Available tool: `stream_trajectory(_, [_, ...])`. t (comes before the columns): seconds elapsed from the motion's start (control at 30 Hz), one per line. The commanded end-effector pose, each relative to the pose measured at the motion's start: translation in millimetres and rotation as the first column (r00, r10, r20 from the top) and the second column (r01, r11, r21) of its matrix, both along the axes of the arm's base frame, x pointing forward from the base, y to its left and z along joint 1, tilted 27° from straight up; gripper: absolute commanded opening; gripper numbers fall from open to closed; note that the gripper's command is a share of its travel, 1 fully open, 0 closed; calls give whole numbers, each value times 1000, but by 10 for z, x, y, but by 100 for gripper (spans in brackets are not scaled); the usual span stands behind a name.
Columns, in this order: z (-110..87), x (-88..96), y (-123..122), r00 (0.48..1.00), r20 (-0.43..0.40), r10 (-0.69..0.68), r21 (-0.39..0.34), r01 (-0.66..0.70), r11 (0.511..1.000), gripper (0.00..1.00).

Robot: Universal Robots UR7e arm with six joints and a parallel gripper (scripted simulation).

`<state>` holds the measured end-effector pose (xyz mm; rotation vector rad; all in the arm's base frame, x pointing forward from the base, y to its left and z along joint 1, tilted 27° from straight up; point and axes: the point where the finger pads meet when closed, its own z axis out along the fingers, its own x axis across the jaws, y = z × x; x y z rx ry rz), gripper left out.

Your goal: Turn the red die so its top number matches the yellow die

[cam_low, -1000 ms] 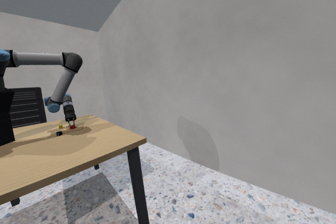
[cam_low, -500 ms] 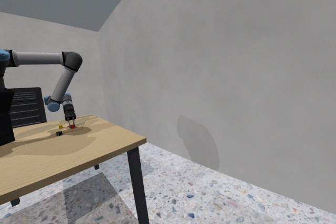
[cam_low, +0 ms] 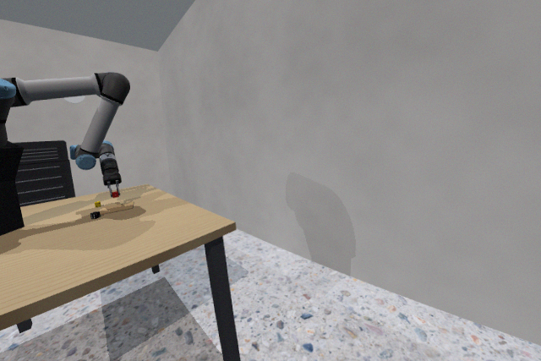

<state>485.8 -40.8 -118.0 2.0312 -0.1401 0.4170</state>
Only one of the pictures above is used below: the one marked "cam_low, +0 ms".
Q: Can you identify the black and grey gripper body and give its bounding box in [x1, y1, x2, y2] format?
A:
[99, 153, 122, 186]

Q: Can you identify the tan square mat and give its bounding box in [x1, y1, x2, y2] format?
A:
[100, 202, 134, 215]

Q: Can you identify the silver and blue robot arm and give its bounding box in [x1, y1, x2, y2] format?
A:
[0, 72, 130, 170]

